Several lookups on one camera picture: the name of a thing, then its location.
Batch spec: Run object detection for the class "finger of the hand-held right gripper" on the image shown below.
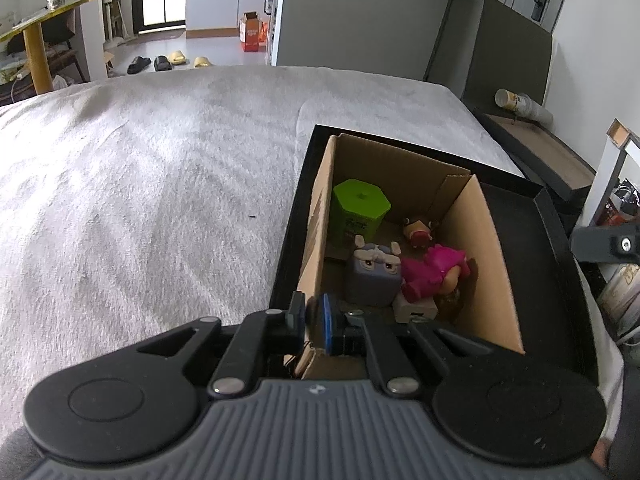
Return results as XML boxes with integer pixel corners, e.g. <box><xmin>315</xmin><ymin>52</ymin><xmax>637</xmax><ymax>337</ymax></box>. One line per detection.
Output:
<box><xmin>571</xmin><ymin>222</ymin><xmax>640</xmax><ymax>265</ymax></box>

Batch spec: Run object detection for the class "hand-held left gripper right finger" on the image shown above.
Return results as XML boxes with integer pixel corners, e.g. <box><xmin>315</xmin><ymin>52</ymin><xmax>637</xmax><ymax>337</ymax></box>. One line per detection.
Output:
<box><xmin>320</xmin><ymin>292</ymin><xmax>521</xmax><ymax>401</ymax></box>

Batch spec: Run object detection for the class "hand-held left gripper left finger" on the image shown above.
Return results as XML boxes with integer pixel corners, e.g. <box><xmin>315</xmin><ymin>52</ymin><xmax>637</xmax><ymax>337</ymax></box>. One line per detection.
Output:
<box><xmin>136</xmin><ymin>291</ymin><xmax>307</xmax><ymax>401</ymax></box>

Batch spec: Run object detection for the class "grey horned cube toy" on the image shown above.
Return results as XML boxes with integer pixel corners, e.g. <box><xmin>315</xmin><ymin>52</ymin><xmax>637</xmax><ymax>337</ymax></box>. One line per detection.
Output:
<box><xmin>342</xmin><ymin>235</ymin><xmax>405</xmax><ymax>308</ymax></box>

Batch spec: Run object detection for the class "black shallow tray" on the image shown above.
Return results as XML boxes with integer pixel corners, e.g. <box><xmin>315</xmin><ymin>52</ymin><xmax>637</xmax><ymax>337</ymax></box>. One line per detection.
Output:
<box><xmin>269</xmin><ymin>124</ymin><xmax>600</xmax><ymax>386</ymax></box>

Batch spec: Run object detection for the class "white small cube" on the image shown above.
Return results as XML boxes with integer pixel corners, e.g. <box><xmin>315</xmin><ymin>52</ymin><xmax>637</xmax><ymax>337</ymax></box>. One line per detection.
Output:
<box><xmin>392</xmin><ymin>289</ymin><xmax>462</xmax><ymax>324</ymax></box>

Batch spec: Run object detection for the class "brown cardboard box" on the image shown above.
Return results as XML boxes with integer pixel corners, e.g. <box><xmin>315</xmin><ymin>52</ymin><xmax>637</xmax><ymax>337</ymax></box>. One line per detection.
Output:
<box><xmin>295</xmin><ymin>132</ymin><xmax>525</xmax><ymax>381</ymax></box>

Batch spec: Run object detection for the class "pink doll figure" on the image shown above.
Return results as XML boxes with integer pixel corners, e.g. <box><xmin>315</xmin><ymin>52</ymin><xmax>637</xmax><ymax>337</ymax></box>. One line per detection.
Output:
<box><xmin>400</xmin><ymin>244</ymin><xmax>471</xmax><ymax>303</ymax></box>

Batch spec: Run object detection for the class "green hexagonal container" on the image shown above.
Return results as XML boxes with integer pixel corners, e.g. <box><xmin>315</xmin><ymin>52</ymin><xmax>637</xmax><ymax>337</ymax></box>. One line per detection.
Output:
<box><xmin>332</xmin><ymin>179</ymin><xmax>392</xmax><ymax>248</ymax></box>

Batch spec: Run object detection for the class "small brown-haired figurine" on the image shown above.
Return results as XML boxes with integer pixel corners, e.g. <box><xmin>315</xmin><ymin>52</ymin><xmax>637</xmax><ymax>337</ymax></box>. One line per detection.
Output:
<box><xmin>402</xmin><ymin>217</ymin><xmax>435</xmax><ymax>250</ymax></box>

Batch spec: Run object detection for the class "clear plastic bag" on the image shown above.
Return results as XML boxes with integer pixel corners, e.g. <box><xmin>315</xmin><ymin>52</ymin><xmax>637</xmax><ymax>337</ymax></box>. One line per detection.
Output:
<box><xmin>597</xmin><ymin>260</ymin><xmax>640</xmax><ymax>333</ymax></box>

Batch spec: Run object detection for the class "black-framed wooden side tray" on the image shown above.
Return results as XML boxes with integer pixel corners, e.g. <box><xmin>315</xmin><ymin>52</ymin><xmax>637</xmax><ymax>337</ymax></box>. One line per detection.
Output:
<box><xmin>472</xmin><ymin>110</ymin><xmax>598</xmax><ymax>203</ymax></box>

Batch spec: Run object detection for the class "small open cardboard box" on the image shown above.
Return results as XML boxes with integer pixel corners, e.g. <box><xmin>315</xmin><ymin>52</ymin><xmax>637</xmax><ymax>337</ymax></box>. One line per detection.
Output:
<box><xmin>606</xmin><ymin>119</ymin><xmax>632</xmax><ymax>150</ymax></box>

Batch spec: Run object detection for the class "stack of paper cups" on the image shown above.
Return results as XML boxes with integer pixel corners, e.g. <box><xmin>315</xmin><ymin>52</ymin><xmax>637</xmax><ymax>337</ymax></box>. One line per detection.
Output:
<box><xmin>495</xmin><ymin>88</ymin><xmax>555</xmax><ymax>126</ymax></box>

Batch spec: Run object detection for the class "dark grey headboard panel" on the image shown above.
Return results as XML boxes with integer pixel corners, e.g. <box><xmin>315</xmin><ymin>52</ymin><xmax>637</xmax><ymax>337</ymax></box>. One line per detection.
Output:
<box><xmin>465</xmin><ymin>0</ymin><xmax>553</xmax><ymax>111</ymax></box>

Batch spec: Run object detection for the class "orange cardboard box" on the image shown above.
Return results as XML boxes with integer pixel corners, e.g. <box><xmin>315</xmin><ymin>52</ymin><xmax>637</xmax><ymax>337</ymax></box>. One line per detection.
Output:
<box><xmin>239</xmin><ymin>11</ymin><xmax>265</xmax><ymax>53</ymax></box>

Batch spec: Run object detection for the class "yellow-legged table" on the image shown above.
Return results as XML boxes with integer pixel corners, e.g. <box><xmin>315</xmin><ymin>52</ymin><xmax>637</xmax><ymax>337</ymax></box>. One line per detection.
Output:
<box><xmin>0</xmin><ymin>0</ymin><xmax>103</xmax><ymax>97</ymax></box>

